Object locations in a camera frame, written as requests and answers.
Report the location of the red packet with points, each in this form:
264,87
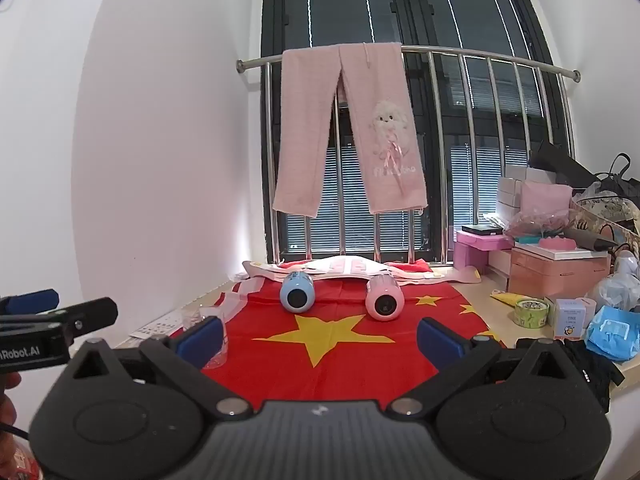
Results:
17,462

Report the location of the large pink box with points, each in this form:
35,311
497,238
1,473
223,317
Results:
550,276

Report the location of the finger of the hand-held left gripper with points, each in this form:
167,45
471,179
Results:
92,314
35,300

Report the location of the red cloth with yellow stars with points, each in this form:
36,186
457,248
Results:
350,360

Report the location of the white flat box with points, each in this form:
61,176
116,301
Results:
585,252

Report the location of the metal window railing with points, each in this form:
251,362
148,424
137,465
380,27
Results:
241,65

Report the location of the clear plastic cup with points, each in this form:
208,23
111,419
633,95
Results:
199,313

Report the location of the black paper bag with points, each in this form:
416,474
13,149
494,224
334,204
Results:
560,162

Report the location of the white plastic bag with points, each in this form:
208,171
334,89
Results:
617,287

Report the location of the person's left hand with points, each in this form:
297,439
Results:
11,381

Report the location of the green tape roll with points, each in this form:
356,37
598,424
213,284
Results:
531,314

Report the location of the flat black box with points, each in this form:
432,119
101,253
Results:
482,230

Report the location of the patterned tote bag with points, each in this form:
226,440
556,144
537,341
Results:
600,216

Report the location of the pink plastic wrap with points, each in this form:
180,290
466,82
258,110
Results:
537,222

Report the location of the black framed window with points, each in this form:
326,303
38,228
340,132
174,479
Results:
395,5

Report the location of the blue cup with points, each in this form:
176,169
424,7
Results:
297,294

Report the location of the white printed paper sheet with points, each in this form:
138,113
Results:
150,330

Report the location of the small white carton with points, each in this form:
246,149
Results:
569,319

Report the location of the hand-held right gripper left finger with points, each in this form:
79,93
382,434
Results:
200,342

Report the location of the stack of white boxes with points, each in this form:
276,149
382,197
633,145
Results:
510,192

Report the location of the small pink box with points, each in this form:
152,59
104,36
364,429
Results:
472,254

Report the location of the pink pants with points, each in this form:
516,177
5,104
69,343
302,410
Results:
305,135

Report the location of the black handbag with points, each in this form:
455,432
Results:
622,182

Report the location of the pink cup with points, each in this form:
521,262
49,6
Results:
384,301

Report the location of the pink paper bag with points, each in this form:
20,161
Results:
546,199

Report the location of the white and pink folded garment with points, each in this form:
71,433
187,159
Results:
345,266

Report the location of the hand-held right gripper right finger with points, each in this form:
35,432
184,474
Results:
440,345

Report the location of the black cloth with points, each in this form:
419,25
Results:
597,372

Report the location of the blue face mask pack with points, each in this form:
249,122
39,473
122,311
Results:
612,339

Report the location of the yellow tube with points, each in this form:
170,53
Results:
506,297

